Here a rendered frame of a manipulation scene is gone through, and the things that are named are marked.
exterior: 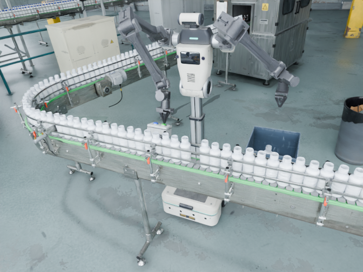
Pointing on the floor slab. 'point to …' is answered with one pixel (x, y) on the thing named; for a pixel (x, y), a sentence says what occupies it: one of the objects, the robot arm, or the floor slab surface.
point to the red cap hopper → (15, 42)
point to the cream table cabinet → (83, 41)
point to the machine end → (267, 34)
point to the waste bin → (350, 134)
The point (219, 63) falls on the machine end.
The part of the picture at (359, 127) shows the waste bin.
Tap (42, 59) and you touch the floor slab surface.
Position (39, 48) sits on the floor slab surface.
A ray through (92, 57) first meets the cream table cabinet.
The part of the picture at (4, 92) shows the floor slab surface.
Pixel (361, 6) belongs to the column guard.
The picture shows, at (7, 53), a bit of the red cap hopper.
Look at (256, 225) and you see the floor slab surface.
